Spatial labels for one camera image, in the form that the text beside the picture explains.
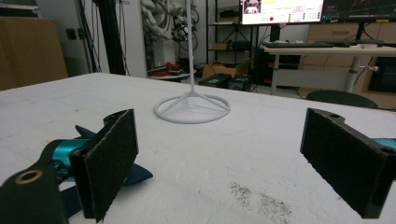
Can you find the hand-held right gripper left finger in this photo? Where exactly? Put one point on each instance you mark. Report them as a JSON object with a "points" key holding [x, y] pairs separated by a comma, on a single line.
{"points": [[106, 161]]}

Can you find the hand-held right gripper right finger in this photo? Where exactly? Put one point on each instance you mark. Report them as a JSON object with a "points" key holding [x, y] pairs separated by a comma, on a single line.
{"points": [[345, 158]]}

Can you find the black chair back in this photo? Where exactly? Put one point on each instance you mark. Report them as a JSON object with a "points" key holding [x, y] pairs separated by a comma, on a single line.
{"points": [[342, 98]]}

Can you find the black computer case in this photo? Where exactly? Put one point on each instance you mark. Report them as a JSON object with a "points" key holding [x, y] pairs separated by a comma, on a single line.
{"points": [[384, 74]]}

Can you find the low white round table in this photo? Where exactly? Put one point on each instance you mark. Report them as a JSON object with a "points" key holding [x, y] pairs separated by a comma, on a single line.
{"points": [[174, 76]]}

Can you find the white desk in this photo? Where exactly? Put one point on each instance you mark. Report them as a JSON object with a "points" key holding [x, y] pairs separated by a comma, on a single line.
{"points": [[311, 50]]}

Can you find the black keyboard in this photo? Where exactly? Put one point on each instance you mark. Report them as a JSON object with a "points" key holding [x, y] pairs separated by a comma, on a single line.
{"points": [[358, 43], [295, 44]]}

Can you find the red tool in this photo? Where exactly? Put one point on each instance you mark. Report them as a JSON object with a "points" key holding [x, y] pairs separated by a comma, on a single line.
{"points": [[172, 66]]}

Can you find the black box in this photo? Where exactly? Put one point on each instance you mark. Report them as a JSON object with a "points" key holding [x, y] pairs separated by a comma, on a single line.
{"points": [[214, 81], [239, 82]]}

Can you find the brown cardboard panel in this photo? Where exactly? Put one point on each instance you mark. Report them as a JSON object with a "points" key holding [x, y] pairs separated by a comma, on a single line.
{"points": [[28, 53]]}

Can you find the open cardboard box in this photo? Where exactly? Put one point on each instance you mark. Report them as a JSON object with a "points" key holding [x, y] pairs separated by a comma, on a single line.
{"points": [[218, 70]]}

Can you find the dark computer monitor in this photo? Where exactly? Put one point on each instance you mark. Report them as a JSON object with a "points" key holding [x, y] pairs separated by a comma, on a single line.
{"points": [[358, 9]]}

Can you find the bright computer monitor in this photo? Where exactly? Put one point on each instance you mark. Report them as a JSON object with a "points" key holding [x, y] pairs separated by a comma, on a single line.
{"points": [[295, 12]]}

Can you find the black metal shelf rack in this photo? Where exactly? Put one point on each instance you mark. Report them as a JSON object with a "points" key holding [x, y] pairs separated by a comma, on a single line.
{"points": [[207, 31]]}

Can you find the black wall socket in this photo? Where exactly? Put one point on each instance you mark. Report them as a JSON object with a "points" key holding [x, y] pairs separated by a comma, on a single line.
{"points": [[71, 33]]}

